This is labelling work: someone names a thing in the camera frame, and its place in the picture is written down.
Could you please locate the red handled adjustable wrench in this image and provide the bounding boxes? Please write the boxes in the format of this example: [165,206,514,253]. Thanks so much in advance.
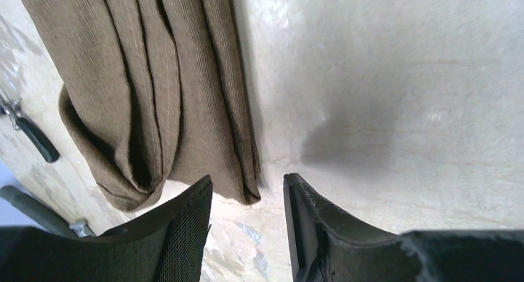
[69,220,96,237]

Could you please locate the black rubber hose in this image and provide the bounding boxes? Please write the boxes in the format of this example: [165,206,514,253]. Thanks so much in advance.
[0,185,78,239]

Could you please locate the brown cloth napkin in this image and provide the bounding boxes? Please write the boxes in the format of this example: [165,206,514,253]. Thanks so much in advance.
[21,0,261,212]

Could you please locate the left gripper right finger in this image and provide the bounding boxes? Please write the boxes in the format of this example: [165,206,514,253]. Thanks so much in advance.
[283,173,523,281]

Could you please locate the black pliers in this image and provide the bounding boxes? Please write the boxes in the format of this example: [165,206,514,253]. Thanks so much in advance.
[1,93,61,163]

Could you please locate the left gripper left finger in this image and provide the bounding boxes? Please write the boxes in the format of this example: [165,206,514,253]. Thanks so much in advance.
[1,176,213,281]

